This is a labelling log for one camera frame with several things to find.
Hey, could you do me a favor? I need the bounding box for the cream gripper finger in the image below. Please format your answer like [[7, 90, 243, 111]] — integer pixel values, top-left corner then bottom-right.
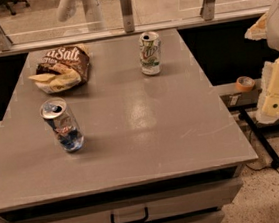
[[256, 58, 279, 124], [245, 12, 268, 41]]

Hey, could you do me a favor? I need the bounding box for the redbull can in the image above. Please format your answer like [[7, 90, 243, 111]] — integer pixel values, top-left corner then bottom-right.
[[40, 97, 84, 153]]

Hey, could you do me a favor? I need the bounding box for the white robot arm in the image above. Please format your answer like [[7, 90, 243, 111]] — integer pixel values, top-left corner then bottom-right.
[[245, 0, 279, 124]]

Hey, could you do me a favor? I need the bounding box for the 7up can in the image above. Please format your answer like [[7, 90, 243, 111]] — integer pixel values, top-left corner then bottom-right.
[[139, 31, 162, 76]]

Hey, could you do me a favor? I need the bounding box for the orange tape roll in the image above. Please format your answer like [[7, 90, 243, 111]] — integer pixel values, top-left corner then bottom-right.
[[235, 76, 255, 92]]

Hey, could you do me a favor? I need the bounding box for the black table leg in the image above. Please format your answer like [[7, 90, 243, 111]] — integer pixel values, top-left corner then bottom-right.
[[238, 108, 279, 170]]

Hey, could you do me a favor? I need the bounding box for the brown sea salt chip bag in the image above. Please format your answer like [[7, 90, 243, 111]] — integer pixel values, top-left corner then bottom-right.
[[29, 44, 90, 94]]

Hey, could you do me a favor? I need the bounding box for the black office chair base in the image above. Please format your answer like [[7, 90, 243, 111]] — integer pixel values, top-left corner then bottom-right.
[[0, 0, 30, 15]]

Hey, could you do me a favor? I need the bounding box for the upper drawer with black handle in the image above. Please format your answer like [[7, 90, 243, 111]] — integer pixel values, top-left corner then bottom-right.
[[13, 178, 242, 223]]

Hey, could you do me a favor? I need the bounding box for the middle metal glass bracket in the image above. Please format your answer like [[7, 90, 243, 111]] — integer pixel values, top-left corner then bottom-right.
[[120, 0, 135, 32]]

